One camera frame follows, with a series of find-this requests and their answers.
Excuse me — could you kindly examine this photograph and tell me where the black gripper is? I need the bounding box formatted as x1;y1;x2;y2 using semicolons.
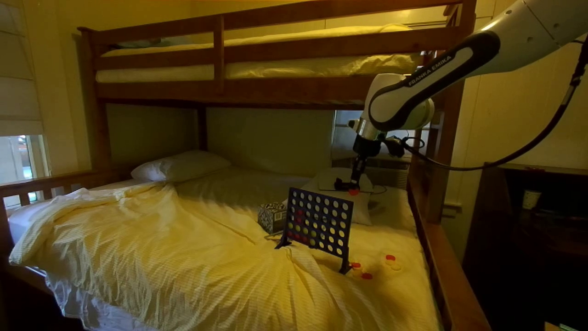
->
332;134;376;192

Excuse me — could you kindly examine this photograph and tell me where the white bed pillow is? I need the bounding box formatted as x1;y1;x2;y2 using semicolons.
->
280;165;392;225
128;148;232;185

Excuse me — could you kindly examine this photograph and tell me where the window with wooden sill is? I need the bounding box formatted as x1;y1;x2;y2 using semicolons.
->
330;108;446;163

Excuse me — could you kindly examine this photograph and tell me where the patterned puzzle cube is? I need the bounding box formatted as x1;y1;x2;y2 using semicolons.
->
256;198;289;235

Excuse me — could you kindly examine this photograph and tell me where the white sheeted bed mattress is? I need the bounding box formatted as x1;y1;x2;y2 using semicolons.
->
5;163;418;331

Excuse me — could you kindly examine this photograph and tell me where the bunk mattress with yellow sheet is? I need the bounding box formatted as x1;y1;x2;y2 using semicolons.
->
93;23;455;84

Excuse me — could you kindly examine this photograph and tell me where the dark wooden dresser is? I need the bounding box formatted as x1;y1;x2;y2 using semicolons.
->
460;159;588;331

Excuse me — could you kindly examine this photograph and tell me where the white cup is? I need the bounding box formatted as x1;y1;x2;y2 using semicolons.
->
519;187;543;211

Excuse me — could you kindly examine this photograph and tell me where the yellow bed blanket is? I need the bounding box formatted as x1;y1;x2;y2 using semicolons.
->
5;176;442;331

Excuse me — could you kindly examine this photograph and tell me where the window beside bed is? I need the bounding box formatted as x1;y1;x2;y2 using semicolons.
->
0;132;51;213

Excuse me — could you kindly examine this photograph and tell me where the white roller window blind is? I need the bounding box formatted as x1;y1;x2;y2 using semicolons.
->
0;0;47;135

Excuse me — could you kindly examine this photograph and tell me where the wooden bunk bed frame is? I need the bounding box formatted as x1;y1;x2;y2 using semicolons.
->
0;0;492;331

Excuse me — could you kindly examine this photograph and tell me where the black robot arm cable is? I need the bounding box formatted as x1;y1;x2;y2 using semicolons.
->
381;38;588;174

